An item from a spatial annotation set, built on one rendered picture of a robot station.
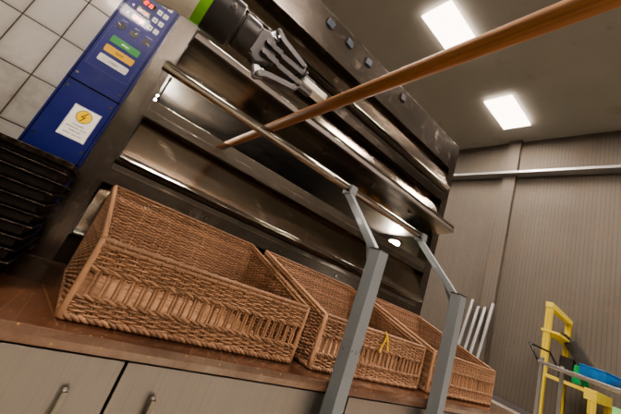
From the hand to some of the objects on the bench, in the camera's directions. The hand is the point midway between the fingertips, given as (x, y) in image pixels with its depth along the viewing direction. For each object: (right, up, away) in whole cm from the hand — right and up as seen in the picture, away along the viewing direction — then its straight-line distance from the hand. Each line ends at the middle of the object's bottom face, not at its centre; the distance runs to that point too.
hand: (311, 90), depth 70 cm
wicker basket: (+49, -114, +76) cm, 146 cm away
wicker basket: (-39, -58, +16) cm, 72 cm away
